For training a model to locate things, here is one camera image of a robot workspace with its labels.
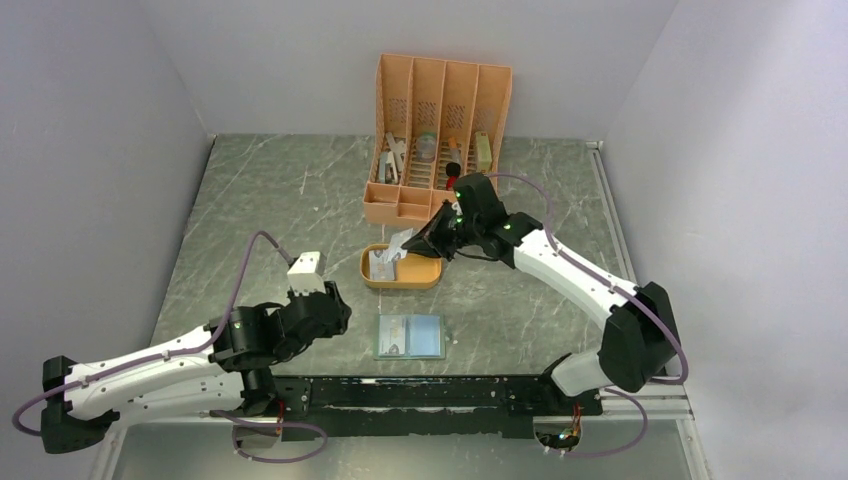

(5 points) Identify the aluminium table edge rail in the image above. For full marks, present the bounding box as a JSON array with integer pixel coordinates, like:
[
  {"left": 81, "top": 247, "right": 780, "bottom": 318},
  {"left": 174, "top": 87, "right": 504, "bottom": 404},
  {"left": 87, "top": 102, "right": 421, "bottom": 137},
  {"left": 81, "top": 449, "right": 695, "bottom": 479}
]
[{"left": 585, "top": 141, "right": 692, "bottom": 421}]

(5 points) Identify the orange desk file organizer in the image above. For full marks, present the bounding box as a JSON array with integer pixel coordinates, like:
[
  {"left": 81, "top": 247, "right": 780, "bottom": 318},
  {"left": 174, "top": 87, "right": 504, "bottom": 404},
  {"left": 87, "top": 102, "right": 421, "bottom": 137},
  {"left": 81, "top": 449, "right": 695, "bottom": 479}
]
[{"left": 363, "top": 53, "right": 513, "bottom": 227}]

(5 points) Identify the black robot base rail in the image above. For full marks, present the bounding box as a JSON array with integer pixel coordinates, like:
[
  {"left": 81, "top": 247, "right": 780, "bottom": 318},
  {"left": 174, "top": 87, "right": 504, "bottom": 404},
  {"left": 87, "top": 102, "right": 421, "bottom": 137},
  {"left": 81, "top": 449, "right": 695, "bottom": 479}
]
[{"left": 210, "top": 374, "right": 604, "bottom": 444}]

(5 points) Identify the clear tape roll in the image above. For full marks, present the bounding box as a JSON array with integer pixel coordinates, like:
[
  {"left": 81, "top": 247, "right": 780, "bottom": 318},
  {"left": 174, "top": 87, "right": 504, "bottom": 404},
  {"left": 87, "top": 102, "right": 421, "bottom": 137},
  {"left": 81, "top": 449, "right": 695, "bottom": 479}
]
[{"left": 415, "top": 132, "right": 438, "bottom": 163}]

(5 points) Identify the red black marker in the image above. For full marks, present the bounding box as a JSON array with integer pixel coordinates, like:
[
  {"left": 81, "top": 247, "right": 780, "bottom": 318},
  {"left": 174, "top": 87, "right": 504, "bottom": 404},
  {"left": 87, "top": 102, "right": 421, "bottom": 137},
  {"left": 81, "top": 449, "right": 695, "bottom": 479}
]
[{"left": 445, "top": 137, "right": 462, "bottom": 190}]

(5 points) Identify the silver VIP credit card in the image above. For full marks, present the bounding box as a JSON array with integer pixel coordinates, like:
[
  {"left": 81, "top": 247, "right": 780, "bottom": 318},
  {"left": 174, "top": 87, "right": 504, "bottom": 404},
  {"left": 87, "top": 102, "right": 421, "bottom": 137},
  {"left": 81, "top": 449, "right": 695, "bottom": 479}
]
[{"left": 377, "top": 315, "right": 407, "bottom": 358}]

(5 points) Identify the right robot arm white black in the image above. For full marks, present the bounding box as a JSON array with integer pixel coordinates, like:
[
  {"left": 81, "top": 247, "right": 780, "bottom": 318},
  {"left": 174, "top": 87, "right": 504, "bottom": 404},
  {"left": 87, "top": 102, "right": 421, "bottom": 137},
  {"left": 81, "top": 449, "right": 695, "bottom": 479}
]
[{"left": 403, "top": 173, "right": 688, "bottom": 414}]

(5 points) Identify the yellow oval tray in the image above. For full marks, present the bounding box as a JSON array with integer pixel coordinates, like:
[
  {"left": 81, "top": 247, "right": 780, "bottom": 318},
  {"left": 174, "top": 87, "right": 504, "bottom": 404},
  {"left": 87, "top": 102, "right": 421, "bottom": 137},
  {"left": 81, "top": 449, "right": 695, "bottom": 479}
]
[{"left": 360, "top": 244, "right": 443, "bottom": 290}]

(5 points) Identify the pale green eraser box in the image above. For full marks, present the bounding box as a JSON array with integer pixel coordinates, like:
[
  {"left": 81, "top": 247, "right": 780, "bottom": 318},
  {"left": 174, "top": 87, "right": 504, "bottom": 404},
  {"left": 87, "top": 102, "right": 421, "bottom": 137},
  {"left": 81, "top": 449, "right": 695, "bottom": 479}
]
[{"left": 474, "top": 131, "right": 493, "bottom": 173}]

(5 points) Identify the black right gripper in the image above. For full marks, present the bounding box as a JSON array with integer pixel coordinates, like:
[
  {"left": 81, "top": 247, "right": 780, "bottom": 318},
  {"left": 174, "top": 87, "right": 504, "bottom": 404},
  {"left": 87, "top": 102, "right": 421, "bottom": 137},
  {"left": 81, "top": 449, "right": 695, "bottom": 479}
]
[{"left": 402, "top": 199, "right": 482, "bottom": 262}]

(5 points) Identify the mint green card holder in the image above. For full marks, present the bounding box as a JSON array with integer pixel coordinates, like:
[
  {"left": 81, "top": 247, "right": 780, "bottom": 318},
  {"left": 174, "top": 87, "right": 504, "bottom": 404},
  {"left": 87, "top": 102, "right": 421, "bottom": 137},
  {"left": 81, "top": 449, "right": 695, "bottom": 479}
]
[{"left": 374, "top": 314, "right": 446, "bottom": 360}]

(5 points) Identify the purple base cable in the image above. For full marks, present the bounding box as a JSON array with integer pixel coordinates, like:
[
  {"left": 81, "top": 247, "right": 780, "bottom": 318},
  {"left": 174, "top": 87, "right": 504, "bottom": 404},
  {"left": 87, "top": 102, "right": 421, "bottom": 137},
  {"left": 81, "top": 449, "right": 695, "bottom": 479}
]
[
  {"left": 539, "top": 387, "right": 651, "bottom": 460},
  {"left": 230, "top": 413, "right": 338, "bottom": 464}
]

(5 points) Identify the grey stapler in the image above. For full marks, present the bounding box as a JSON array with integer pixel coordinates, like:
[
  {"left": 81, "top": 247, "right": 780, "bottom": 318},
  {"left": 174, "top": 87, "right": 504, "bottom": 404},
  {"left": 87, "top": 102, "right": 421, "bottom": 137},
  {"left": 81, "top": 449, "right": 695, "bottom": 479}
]
[{"left": 373, "top": 132, "right": 407, "bottom": 185}]

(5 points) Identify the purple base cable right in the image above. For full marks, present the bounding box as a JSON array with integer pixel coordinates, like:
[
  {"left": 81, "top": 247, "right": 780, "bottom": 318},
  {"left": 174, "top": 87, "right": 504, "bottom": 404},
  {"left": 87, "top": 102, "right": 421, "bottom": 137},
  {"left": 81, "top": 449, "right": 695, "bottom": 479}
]
[{"left": 539, "top": 387, "right": 651, "bottom": 460}]

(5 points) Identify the silver credit card stack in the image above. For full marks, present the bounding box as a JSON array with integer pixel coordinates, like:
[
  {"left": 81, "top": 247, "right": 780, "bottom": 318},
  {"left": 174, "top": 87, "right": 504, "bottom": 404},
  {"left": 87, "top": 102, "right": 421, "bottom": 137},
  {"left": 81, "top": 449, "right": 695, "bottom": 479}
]
[{"left": 368, "top": 250, "right": 396, "bottom": 282}]

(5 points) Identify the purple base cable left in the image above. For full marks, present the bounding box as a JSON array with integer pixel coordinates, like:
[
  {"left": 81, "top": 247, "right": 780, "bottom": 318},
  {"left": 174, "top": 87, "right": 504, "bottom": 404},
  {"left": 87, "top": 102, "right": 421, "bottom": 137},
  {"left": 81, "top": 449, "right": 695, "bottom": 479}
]
[{"left": 230, "top": 413, "right": 338, "bottom": 464}]

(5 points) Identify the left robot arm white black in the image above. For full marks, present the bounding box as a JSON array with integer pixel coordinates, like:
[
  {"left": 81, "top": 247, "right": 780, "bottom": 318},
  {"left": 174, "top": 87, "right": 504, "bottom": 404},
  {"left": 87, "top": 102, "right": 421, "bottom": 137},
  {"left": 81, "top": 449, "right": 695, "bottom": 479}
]
[{"left": 40, "top": 281, "right": 351, "bottom": 454}]

